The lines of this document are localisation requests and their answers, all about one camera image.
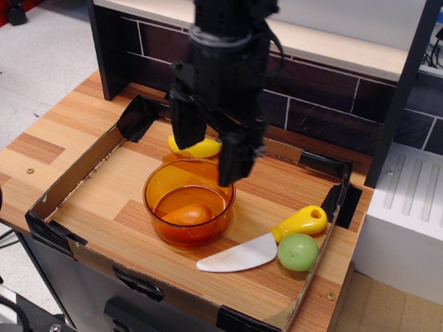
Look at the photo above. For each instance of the orange transparent plastic pot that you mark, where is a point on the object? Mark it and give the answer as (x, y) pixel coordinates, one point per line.
(183, 180)

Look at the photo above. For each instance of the orange toy carrot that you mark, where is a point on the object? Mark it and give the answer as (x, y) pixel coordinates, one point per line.
(193, 214)

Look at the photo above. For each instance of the dark tiled backsplash shelf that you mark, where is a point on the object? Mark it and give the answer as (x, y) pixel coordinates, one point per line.
(322, 102)

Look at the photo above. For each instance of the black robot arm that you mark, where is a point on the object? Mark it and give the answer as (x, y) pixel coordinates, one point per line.
(236, 19)

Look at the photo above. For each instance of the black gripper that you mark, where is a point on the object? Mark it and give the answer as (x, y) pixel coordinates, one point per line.
(219, 89)

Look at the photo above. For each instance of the toy knife yellow handle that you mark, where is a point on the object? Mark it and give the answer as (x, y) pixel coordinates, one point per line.
(309, 220)

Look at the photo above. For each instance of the green toy fruit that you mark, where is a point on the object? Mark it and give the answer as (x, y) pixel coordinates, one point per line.
(298, 252)

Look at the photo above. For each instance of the white ribbed block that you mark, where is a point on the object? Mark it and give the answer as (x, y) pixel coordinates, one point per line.
(400, 243)

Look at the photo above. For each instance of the cardboard fence with black tape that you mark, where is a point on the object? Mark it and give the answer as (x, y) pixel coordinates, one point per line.
(92, 238)

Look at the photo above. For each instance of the yellow toy banana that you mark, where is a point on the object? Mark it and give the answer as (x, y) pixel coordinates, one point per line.
(204, 149)

